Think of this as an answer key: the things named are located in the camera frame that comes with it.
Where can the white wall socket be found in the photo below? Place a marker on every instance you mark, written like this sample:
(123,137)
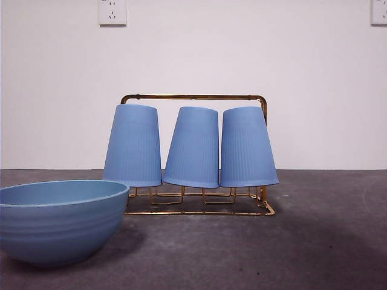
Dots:
(379,15)
(116,16)

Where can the blue ribbed cup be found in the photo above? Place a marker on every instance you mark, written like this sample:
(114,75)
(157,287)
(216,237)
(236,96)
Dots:
(248,151)
(192,151)
(133,145)

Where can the blue ribbed bowl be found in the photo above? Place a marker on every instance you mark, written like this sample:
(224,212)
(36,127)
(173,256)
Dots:
(60,229)

